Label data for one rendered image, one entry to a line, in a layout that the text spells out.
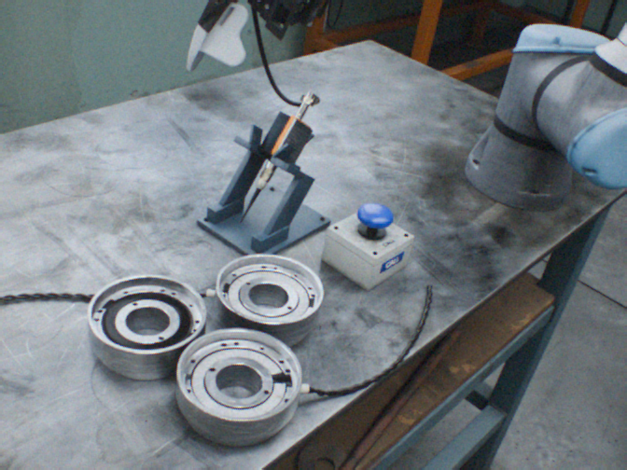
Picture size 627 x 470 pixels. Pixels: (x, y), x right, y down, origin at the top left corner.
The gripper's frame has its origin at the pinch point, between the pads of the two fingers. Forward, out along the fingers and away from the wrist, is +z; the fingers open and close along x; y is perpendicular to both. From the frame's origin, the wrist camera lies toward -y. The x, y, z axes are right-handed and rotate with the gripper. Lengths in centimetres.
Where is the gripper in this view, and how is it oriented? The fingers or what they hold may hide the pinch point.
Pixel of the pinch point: (229, 43)
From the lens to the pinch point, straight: 84.9
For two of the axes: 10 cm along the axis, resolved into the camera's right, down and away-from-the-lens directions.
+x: 5.9, -5.2, 6.2
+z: -3.7, 5.1, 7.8
